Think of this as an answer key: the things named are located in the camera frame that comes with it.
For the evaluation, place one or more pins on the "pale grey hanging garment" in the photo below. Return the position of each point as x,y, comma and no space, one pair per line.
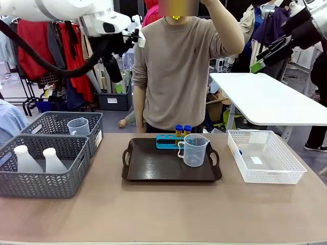
6,46

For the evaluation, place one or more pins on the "person's bare right forearm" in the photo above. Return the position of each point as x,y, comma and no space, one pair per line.
139,109

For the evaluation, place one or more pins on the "child mannequin in green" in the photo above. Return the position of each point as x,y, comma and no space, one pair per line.
126,121

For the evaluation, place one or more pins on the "large grey plastic basket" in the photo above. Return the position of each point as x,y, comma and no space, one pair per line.
46,186

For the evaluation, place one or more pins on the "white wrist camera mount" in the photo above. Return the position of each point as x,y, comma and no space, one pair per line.
140,42
296,7

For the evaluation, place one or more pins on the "brown cardboard box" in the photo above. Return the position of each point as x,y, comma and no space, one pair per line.
215,107

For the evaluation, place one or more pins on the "blue test tube rack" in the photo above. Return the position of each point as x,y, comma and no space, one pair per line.
166,143

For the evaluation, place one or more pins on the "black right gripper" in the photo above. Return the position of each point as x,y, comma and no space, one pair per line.
304,30

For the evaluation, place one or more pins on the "clear plastic measuring cup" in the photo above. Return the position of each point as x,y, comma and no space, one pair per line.
195,153
79,127

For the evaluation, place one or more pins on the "grey plastic basket with label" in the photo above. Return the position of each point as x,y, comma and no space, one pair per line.
51,122

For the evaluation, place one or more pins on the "white plastic bottle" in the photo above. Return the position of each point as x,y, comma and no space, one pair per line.
53,163
26,160

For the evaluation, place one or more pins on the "white table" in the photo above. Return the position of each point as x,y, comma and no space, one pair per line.
260,97

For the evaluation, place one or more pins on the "blue-capped yellow liquid vial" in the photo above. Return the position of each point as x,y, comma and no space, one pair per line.
187,130
179,131

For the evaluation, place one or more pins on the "person in beige sweater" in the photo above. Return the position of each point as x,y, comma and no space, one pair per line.
178,76

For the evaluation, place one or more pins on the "dark storage bin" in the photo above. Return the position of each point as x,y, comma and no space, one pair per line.
115,100

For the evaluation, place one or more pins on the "dark brown serving tray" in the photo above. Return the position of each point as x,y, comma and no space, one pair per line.
153,166

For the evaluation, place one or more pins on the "red jacket on hanger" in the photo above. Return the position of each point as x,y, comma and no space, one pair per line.
30,51

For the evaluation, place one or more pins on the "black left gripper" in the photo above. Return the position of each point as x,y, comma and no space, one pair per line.
113,67

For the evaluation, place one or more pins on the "red pleated dress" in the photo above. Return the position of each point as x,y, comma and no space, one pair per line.
76,84

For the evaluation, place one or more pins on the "person's left hand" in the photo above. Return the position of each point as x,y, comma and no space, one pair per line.
208,1

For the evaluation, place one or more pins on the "grey paper roll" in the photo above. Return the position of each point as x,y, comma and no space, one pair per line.
94,81

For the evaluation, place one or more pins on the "mannequin in beige coat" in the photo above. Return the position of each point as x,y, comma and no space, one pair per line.
249,28

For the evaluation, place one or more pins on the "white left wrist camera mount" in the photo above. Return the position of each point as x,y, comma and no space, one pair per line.
140,42

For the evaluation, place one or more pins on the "black metal clothes rack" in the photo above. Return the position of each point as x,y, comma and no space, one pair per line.
25,89

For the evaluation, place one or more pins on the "pink red garment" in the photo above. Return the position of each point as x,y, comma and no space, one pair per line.
150,12

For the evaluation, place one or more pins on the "dark grey hanging garment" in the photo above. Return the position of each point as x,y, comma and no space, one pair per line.
57,51

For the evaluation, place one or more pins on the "white plastic basket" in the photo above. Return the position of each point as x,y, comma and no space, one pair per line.
268,176

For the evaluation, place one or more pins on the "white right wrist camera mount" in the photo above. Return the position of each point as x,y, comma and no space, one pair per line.
296,7

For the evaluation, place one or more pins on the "person in black clothes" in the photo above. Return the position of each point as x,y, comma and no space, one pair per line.
318,102

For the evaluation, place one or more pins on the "light blue shirt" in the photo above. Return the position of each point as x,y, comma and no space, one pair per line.
11,120

